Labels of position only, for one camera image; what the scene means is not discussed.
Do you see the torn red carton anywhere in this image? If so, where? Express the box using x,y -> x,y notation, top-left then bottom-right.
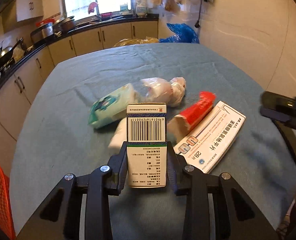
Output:
167,91 -> 216,142

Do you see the sink faucet with pink cloth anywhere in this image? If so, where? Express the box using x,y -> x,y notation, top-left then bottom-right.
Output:
88,2 -> 99,15

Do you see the white plastic bottle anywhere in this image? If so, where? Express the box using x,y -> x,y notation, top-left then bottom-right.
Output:
108,118 -> 127,151

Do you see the blue plastic bag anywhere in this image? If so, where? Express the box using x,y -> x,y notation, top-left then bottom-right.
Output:
159,23 -> 200,44

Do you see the black power cable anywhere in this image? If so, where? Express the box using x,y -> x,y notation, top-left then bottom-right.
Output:
194,0 -> 204,29

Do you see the black lidded wok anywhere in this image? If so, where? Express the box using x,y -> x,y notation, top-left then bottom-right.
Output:
0,38 -> 23,68

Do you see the grey blue tablecloth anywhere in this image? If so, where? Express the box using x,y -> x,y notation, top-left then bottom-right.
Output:
10,43 -> 296,239

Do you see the white barcode medicine box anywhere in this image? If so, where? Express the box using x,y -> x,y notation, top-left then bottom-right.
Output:
127,103 -> 167,188

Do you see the pink plastic bag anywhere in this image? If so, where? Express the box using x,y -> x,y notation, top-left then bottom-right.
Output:
141,77 -> 186,107

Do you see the green cartoon tissue pack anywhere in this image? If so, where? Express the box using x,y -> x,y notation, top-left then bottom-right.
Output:
88,83 -> 141,129

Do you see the dark cooking pot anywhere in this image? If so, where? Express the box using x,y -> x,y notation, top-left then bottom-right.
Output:
53,16 -> 76,33

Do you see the silver rice cooker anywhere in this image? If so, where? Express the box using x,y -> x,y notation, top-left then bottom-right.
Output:
30,22 -> 54,44

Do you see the yellow plastic bag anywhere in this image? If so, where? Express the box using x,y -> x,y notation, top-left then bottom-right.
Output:
113,37 -> 159,48

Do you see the red plastic mesh basket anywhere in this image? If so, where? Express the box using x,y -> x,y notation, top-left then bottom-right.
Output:
0,167 -> 16,239

